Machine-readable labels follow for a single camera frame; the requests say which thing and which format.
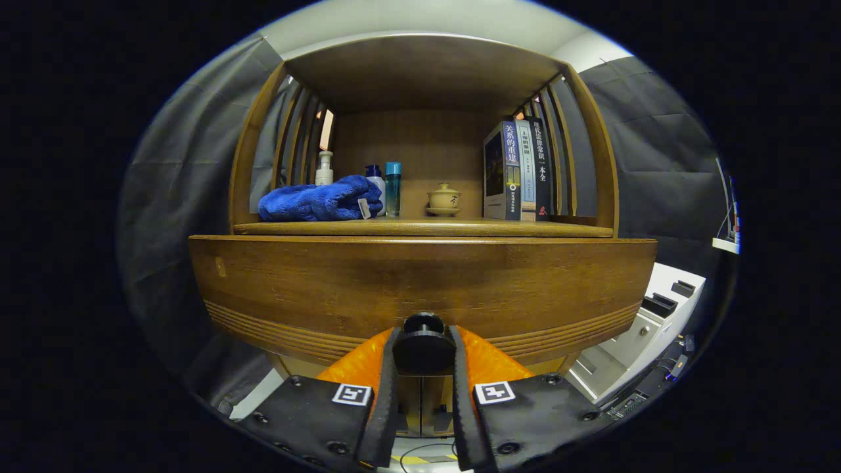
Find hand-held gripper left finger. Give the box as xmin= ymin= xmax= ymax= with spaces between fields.
xmin=237 ymin=327 xmax=403 ymax=470

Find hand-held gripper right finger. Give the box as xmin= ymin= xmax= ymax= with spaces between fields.
xmin=449 ymin=325 xmax=615 ymax=472

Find black drawer knob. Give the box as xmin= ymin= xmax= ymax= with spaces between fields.
xmin=393 ymin=313 xmax=457 ymax=376

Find wooden drawer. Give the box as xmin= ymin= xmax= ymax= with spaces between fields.
xmin=189 ymin=235 xmax=658 ymax=367

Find wooden countertop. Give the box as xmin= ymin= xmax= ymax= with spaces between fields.
xmin=233 ymin=217 xmax=615 ymax=238

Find white side cabinet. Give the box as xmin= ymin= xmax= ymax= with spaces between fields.
xmin=566 ymin=261 xmax=707 ymax=405

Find wooden cabinet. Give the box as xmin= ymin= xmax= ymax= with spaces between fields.
xmin=227 ymin=33 xmax=620 ymax=438

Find black power strip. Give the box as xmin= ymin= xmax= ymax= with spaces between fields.
xmin=604 ymin=393 xmax=651 ymax=421

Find beige lidded teacup with saucer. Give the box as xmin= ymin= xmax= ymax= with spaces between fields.
xmin=425 ymin=183 xmax=463 ymax=217

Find teal bottle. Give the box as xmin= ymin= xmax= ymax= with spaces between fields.
xmin=385 ymin=162 xmax=402 ymax=218

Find blue towel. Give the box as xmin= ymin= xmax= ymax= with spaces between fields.
xmin=258 ymin=174 xmax=384 ymax=222

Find white bottle with blue cap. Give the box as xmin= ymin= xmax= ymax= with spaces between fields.
xmin=365 ymin=164 xmax=387 ymax=216

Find book with purple spine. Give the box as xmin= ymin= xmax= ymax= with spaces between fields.
xmin=484 ymin=121 xmax=523 ymax=221

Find book with pale spine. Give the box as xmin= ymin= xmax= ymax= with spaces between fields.
xmin=516 ymin=119 xmax=537 ymax=221

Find book with black spine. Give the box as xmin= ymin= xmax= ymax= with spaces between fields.
xmin=529 ymin=116 xmax=554 ymax=221

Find black floor cables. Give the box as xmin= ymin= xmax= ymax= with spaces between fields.
xmin=399 ymin=441 xmax=461 ymax=472

